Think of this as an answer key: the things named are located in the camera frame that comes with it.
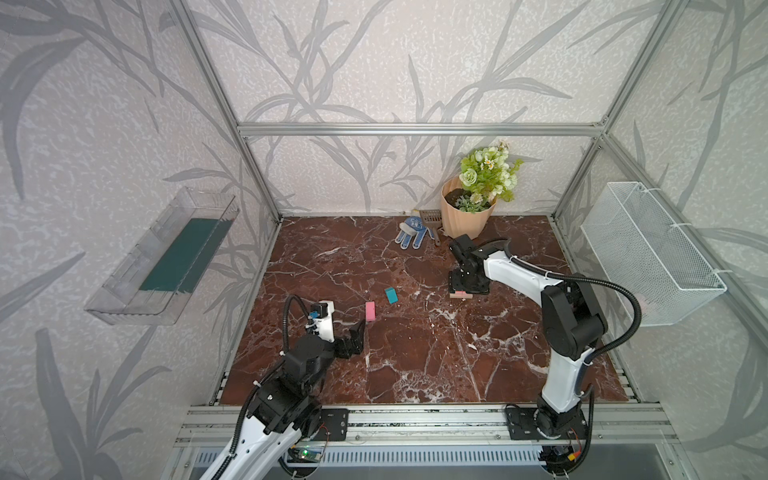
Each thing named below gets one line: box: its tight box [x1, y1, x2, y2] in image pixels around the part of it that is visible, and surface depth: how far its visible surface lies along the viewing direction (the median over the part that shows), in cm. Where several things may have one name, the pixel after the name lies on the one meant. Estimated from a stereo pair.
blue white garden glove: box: [394, 216, 435, 250], surface depth 117 cm
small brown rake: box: [419, 208, 443, 247], surface depth 118 cm
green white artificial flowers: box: [455, 142, 524, 213], surface depth 98 cm
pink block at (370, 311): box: [365, 301, 376, 322], surface depth 95 cm
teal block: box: [385, 287, 399, 304], surface depth 98 cm
